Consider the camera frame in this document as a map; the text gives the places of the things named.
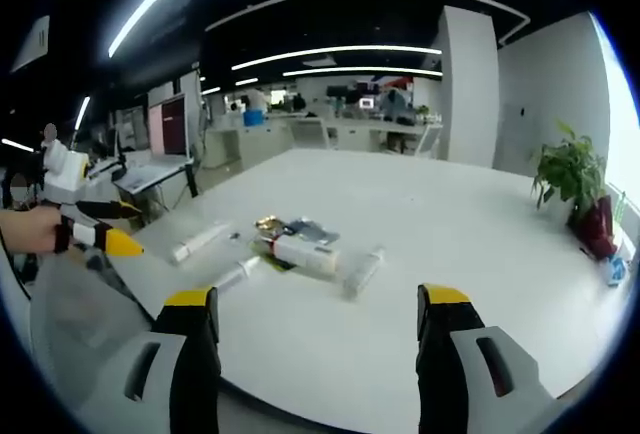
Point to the potted green plant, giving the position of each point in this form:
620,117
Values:
577,179

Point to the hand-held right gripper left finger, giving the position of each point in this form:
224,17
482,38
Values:
192,354

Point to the grey skincare packet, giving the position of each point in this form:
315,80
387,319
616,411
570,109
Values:
310,231

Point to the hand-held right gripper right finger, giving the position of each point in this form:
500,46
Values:
450,354

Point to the blue packet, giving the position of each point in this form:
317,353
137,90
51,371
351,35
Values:
616,270

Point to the pink screen monitor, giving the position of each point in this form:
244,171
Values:
172,126

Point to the side desk with papers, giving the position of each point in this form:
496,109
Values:
150,176

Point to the clear skincare bottle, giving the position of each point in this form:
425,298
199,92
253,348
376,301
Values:
363,274

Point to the grey mesh office chair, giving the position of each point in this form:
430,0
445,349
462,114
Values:
75,314

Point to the long white office counter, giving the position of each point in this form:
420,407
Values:
320,136

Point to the blue bin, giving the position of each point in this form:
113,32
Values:
253,118

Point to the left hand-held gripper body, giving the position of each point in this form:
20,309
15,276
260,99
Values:
62,171

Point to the white skincare tube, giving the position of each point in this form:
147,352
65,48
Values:
197,241

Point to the slim white skincare bottle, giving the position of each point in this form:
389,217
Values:
237,274

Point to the white skincare bottle beige cap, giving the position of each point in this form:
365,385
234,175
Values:
306,254

